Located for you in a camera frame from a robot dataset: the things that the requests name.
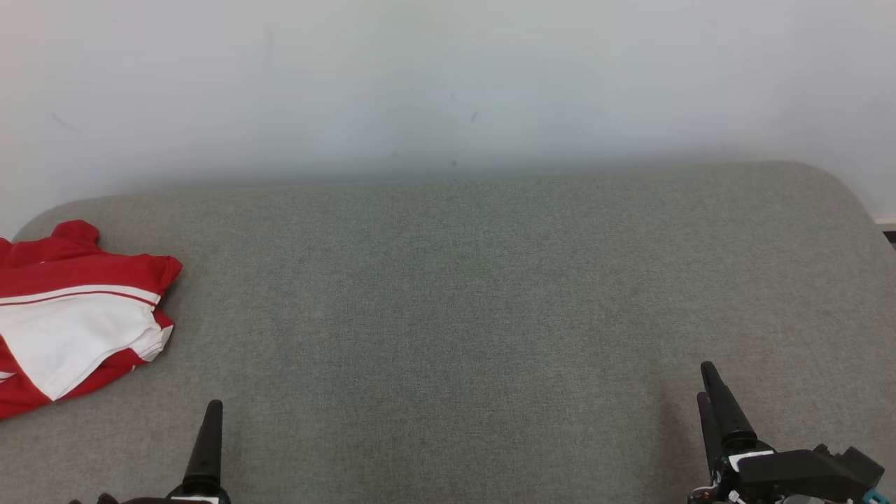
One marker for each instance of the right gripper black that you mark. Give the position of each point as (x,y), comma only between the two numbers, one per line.
(770,479)

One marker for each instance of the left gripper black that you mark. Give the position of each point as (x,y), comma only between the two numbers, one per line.
(196,498)

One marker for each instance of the red basketball jersey white trim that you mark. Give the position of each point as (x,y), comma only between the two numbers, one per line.
(77,269)

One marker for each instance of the grey fabric sofa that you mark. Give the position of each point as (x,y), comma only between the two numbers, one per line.
(455,315)

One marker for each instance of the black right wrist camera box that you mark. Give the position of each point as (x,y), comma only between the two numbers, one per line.
(847,469)

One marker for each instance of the white wall baseboard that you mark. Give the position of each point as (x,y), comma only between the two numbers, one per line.
(887,223)

